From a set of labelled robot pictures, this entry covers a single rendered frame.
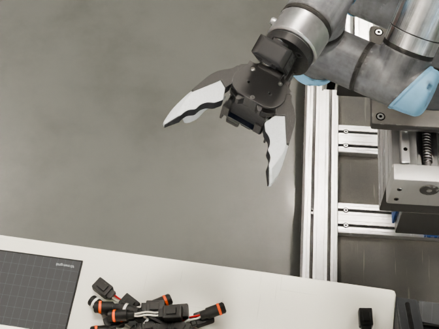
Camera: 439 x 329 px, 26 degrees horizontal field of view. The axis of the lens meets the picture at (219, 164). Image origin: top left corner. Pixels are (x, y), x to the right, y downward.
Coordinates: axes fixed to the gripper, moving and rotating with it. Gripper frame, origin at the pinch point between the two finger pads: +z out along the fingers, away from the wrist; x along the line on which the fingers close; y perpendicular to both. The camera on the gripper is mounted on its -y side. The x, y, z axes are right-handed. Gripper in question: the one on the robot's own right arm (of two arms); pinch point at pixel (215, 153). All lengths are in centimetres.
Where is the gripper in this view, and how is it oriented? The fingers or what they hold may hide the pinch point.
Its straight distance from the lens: 115.6
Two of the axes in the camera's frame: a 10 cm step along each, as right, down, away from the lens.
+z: -5.0, 7.5, -4.4
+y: -1.2, 4.5, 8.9
